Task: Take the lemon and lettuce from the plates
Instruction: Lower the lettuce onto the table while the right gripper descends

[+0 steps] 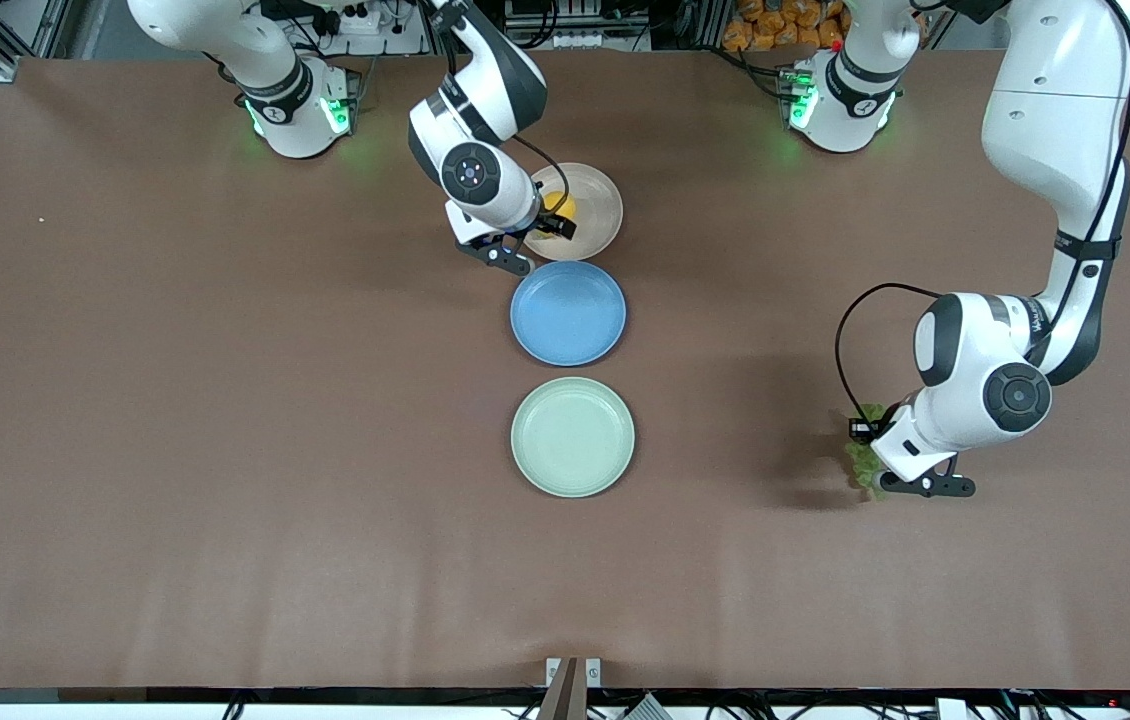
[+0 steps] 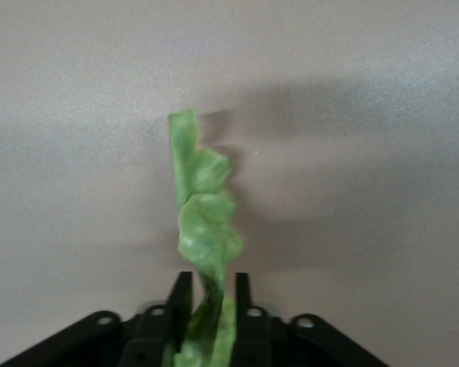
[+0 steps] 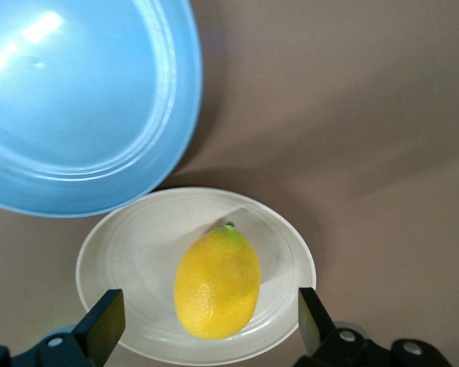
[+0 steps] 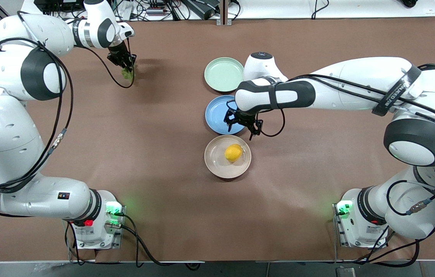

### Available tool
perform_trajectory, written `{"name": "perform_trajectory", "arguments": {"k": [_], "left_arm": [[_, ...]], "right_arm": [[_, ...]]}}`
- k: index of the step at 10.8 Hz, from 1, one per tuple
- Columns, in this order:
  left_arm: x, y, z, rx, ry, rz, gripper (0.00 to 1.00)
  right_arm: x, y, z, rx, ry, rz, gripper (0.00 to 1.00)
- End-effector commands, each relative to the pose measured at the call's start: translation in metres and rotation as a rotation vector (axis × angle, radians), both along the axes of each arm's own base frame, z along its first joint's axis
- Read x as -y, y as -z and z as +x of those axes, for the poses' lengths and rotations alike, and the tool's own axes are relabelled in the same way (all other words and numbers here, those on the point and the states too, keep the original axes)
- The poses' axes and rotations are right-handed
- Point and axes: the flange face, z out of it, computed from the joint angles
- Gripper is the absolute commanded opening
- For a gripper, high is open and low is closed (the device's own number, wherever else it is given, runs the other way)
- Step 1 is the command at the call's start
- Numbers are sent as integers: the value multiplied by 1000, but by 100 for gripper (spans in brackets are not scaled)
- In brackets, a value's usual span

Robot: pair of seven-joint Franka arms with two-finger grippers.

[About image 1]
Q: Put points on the yellow lemon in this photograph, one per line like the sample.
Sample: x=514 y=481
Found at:
x=563 y=205

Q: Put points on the green lettuce leaf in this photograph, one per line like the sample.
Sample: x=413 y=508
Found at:
x=863 y=462

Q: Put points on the beige round plate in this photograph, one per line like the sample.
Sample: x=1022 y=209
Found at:
x=597 y=215

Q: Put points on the blue round plate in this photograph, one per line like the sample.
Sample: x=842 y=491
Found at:
x=568 y=315

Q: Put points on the pale green round plate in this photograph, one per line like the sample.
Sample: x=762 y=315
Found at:
x=572 y=437

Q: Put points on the small white box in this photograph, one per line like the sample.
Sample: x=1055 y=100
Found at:
x=952 y=709

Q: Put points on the white power strip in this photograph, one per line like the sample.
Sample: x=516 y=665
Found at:
x=365 y=22

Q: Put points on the grey power adapter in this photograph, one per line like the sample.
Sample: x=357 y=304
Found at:
x=643 y=708

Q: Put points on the white mount bracket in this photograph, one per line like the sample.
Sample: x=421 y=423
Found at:
x=593 y=672

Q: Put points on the brown camera post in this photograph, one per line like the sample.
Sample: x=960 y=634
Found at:
x=560 y=695

